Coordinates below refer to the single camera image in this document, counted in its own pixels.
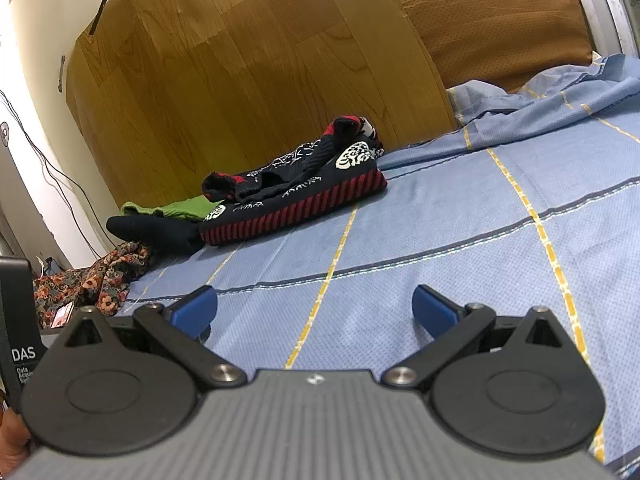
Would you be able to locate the small pink packet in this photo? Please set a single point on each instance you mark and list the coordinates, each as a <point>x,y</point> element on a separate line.
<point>62,315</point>

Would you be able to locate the green cloth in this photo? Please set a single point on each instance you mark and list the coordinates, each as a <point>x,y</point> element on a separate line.
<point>185,208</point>

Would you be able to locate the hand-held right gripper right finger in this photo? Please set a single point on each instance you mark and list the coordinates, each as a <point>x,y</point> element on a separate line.
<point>434,310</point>

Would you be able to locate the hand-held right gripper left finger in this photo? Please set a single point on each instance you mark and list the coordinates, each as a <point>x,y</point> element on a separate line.
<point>196,310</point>

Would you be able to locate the wood-grain board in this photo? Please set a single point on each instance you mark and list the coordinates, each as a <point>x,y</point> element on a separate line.
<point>250,70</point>

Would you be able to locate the floral cloth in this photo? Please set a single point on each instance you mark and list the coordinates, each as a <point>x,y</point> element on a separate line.
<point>110,270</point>

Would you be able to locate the person's left hand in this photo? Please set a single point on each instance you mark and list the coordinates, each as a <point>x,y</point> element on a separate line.
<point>12,432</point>

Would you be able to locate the blue checked bedsheet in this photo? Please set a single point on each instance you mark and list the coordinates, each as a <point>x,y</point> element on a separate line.
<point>450,260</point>

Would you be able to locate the black tape strip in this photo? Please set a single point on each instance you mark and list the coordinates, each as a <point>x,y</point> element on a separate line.
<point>100,12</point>

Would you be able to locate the brown cushion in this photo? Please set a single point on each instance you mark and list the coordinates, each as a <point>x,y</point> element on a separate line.
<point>500,25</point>

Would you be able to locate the dark cloth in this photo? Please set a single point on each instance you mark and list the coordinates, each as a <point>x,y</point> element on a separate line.
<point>150,232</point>

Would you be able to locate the dark patterned knit sweater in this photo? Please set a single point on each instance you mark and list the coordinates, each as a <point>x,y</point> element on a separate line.
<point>300,195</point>

